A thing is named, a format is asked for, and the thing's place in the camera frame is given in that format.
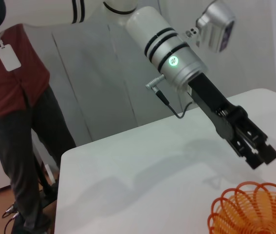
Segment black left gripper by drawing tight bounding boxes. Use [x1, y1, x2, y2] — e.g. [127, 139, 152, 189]
[188, 72, 265, 170]

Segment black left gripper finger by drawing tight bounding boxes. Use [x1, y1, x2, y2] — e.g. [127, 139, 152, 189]
[239, 117, 276, 165]

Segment orange wire basket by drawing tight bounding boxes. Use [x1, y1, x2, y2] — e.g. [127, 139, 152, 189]
[207, 181, 276, 234]

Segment white cabinet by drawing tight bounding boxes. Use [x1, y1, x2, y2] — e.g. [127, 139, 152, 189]
[50, 23, 197, 147]

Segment black metal stand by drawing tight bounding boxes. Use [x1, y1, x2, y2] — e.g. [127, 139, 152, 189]
[34, 156, 61, 214]

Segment person in red shirt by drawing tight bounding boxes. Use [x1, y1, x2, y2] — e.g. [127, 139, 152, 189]
[0, 23, 77, 234]

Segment white id badge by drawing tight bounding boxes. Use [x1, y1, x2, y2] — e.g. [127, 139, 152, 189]
[0, 40, 22, 72]

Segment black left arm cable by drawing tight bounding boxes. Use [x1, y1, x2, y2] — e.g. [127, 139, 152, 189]
[145, 74, 194, 120]

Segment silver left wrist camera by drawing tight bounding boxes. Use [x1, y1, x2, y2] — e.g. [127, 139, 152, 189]
[181, 0, 237, 54]

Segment floor cables with connectors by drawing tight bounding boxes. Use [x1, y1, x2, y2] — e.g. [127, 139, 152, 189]
[2, 202, 23, 234]

